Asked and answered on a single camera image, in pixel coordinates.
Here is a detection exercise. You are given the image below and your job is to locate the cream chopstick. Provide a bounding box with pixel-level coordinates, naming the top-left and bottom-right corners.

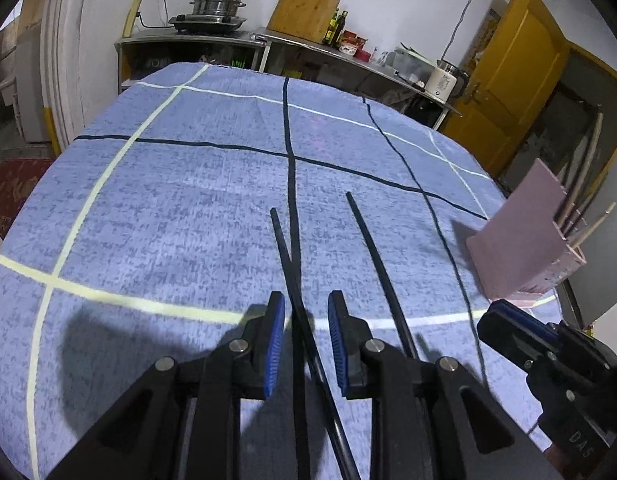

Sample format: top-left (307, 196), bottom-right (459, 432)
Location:
top-left (558, 110), bottom-right (605, 226)
top-left (571, 202), bottom-right (617, 248)

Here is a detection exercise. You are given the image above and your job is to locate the wooden rolling pin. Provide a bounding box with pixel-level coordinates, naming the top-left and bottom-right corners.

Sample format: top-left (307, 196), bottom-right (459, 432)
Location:
top-left (123, 0), bottom-right (142, 39)

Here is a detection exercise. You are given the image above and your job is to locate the gas stove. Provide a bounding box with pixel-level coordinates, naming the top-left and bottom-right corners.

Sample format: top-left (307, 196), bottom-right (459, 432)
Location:
top-left (168, 13), bottom-right (248, 35)

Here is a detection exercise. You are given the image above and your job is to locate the paper wall hanging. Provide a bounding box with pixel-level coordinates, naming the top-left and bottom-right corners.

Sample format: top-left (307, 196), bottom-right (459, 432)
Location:
top-left (467, 6), bottom-right (505, 63)

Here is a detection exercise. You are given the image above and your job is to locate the person's right forearm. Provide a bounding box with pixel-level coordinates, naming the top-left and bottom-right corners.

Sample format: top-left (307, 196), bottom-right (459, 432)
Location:
top-left (541, 440), bottom-right (617, 480)

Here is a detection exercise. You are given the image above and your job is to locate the white electric kettle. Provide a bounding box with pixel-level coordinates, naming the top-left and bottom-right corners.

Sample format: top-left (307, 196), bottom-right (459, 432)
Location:
top-left (424, 58), bottom-right (469, 101)

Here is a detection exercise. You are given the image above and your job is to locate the grey wall cable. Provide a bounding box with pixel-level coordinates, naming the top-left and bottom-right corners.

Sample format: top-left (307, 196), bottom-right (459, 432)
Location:
top-left (440, 0), bottom-right (489, 62)

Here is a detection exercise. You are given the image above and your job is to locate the wooden cutting board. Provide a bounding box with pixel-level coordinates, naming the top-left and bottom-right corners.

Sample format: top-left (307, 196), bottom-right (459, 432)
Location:
top-left (266, 0), bottom-right (347, 45)

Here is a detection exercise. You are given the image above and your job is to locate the steel counter table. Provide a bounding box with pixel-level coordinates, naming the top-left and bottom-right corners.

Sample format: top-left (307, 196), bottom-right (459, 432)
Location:
top-left (251, 27), bottom-right (462, 132)

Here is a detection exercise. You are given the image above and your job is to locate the yellow wooden door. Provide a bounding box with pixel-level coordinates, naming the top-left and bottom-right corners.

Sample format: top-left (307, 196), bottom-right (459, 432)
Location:
top-left (441, 0), bottom-right (572, 179)

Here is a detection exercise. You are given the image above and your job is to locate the steel stove cabinet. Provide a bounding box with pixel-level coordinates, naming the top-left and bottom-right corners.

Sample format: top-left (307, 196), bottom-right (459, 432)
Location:
top-left (113, 27), bottom-right (267, 97)

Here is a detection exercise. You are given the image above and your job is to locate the black chopstick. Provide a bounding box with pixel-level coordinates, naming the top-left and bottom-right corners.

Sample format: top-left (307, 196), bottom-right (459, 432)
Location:
top-left (558, 130), bottom-right (592, 192)
top-left (345, 191), bottom-right (420, 362)
top-left (270, 207), bottom-right (361, 480)

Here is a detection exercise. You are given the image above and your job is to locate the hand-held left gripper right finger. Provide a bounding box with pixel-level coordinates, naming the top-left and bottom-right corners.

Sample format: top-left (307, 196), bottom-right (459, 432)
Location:
top-left (327, 290), bottom-right (564, 480)

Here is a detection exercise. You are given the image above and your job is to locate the blue checked cloth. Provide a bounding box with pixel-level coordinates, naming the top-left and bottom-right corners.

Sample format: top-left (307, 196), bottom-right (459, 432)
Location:
top-left (0, 62), bottom-right (564, 480)

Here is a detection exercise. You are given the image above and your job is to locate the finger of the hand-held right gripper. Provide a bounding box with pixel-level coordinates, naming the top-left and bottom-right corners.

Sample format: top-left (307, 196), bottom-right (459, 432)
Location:
top-left (477, 310), bottom-right (555, 372)
top-left (488, 299), bottom-right (560, 342)

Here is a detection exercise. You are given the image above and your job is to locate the pink utensil holder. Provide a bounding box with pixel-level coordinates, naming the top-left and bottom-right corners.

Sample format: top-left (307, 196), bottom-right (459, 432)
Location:
top-left (465, 158), bottom-right (588, 309)

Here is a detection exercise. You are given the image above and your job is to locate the yellow door frame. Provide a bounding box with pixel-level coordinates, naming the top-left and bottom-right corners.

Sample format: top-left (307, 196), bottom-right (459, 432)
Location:
top-left (563, 41), bottom-right (617, 96)

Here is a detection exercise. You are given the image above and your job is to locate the clear plastic container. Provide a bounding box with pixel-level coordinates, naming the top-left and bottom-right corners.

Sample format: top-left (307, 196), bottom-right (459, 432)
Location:
top-left (391, 47), bottom-right (437, 79)

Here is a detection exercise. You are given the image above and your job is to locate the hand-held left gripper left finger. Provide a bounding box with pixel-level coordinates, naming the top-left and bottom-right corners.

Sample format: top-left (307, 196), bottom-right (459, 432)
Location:
top-left (46, 290), bottom-right (287, 480)

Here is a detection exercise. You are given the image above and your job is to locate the red rug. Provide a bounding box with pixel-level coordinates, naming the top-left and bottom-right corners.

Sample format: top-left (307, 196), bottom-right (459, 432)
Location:
top-left (0, 157), bottom-right (55, 242)

